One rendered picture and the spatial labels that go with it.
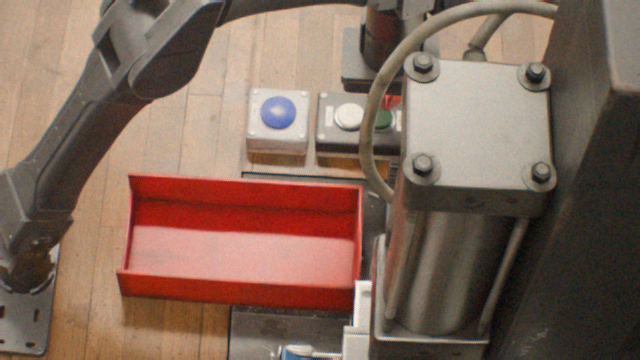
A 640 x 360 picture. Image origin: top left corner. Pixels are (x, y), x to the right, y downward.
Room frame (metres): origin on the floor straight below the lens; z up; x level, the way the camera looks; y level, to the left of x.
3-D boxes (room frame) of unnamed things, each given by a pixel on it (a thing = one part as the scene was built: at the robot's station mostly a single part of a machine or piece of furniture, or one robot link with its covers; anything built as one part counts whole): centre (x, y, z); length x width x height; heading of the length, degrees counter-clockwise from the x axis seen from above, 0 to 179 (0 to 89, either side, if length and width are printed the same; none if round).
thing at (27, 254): (0.57, 0.30, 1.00); 0.09 x 0.06 x 0.06; 29
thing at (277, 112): (0.77, 0.05, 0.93); 0.04 x 0.04 x 0.02
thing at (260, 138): (0.77, 0.05, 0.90); 0.07 x 0.07 x 0.06; 1
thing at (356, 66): (0.77, -0.06, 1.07); 0.10 x 0.07 x 0.07; 91
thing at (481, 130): (0.41, -0.09, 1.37); 0.11 x 0.09 x 0.30; 1
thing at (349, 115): (0.77, -0.03, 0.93); 0.03 x 0.03 x 0.02
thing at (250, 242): (0.60, 0.08, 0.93); 0.25 x 0.12 x 0.06; 91
